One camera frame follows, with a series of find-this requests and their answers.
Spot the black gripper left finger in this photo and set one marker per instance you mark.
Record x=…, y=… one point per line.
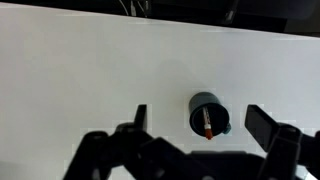
x=99, y=153

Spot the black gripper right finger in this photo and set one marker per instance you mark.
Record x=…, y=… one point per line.
x=286, y=146

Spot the dark teal speckled mug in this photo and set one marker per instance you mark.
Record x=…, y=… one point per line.
x=219, y=116

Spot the red capped marker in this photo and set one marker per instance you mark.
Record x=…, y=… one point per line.
x=207, y=124

